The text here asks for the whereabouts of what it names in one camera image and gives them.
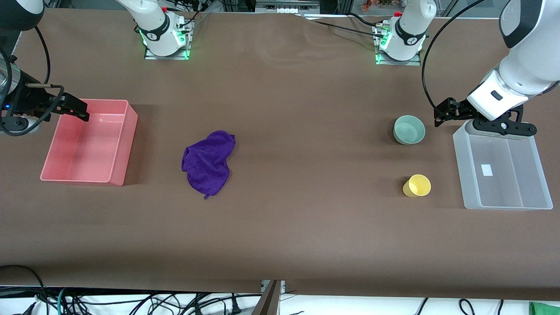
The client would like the pale green bowl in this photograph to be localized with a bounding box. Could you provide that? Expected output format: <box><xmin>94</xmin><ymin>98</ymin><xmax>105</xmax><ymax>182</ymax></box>
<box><xmin>393</xmin><ymin>115</ymin><xmax>426</xmax><ymax>145</ymax></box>

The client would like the yellow cup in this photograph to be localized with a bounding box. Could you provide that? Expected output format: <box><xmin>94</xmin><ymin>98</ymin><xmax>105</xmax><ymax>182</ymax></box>
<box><xmin>402</xmin><ymin>174</ymin><xmax>432</xmax><ymax>198</ymax></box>

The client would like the purple cloth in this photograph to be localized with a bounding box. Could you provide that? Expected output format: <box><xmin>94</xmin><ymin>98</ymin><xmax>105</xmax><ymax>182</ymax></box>
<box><xmin>181</xmin><ymin>130</ymin><xmax>236</xmax><ymax>200</ymax></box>

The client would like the pink plastic bin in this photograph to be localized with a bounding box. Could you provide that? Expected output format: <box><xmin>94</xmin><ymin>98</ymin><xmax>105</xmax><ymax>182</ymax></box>
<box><xmin>40</xmin><ymin>99</ymin><xmax>139</xmax><ymax>187</ymax></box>

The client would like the clear plastic divided bin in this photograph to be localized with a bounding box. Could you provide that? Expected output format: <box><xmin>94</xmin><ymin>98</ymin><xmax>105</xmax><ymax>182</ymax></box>
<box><xmin>452</xmin><ymin>121</ymin><xmax>554</xmax><ymax>211</ymax></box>

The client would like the green fabric piece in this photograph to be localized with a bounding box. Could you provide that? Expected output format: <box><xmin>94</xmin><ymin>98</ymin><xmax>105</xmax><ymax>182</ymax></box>
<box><xmin>529</xmin><ymin>301</ymin><xmax>560</xmax><ymax>315</ymax></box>

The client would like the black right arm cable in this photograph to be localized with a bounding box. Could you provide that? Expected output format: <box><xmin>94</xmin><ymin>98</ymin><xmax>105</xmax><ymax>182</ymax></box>
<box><xmin>0</xmin><ymin>26</ymin><xmax>66</xmax><ymax>137</ymax></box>

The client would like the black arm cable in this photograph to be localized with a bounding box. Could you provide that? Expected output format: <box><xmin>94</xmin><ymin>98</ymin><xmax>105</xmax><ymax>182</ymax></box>
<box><xmin>421</xmin><ymin>0</ymin><xmax>486</xmax><ymax>111</ymax></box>
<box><xmin>0</xmin><ymin>26</ymin><xmax>66</xmax><ymax>137</ymax></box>

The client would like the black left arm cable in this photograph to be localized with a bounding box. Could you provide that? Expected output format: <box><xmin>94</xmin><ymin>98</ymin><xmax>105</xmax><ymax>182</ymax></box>
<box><xmin>421</xmin><ymin>0</ymin><xmax>486</xmax><ymax>111</ymax></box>

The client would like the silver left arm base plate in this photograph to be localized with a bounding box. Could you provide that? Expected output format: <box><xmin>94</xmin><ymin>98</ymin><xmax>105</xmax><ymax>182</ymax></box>
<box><xmin>375</xmin><ymin>24</ymin><xmax>422</xmax><ymax>66</ymax></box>

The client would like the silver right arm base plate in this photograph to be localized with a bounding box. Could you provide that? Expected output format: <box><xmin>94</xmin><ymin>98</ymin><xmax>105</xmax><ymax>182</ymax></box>
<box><xmin>144</xmin><ymin>20</ymin><xmax>192</xmax><ymax>60</ymax></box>

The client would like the black cable on table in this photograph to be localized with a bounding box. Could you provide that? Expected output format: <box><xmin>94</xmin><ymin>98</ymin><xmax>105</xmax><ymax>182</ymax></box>
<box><xmin>302</xmin><ymin>12</ymin><xmax>386</xmax><ymax>39</ymax></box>

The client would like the thick black floor cable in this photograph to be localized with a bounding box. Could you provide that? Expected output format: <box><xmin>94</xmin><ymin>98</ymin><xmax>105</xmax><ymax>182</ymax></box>
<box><xmin>0</xmin><ymin>264</ymin><xmax>47</xmax><ymax>315</ymax></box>

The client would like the silver metal frame rail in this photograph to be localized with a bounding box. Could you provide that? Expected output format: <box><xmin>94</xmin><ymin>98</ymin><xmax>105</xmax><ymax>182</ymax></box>
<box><xmin>255</xmin><ymin>0</ymin><xmax>320</xmax><ymax>14</ymax></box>

